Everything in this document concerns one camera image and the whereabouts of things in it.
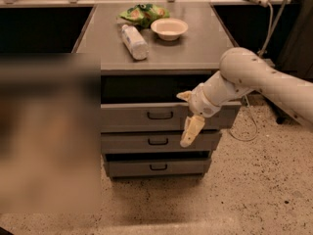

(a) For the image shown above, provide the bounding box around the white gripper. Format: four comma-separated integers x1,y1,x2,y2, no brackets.
176,83,221,148

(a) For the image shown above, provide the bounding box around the grey bottom drawer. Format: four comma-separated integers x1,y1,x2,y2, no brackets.
104,159,211,178

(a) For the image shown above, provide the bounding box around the grey drawer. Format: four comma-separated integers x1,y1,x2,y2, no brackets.
101,130,221,154
104,159,211,178
101,101,241,133

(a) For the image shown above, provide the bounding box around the clear plastic water bottle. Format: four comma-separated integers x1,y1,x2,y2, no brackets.
121,24,149,61

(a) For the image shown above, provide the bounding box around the grey middle drawer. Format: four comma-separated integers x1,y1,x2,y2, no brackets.
101,130,221,154

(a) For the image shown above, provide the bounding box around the grey drawer cabinet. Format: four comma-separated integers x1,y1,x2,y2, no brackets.
71,2,247,181

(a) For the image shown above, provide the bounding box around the white cable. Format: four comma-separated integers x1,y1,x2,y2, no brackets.
228,2,274,143

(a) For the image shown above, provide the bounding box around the grey top drawer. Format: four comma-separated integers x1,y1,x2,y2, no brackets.
101,101,241,133

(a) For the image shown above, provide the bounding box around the white paper bowl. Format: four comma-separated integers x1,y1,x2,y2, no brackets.
151,18,189,41

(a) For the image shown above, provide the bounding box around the green chip bag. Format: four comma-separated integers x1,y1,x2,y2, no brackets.
118,3,170,28

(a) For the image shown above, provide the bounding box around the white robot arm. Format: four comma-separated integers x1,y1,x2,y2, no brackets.
177,47,313,147

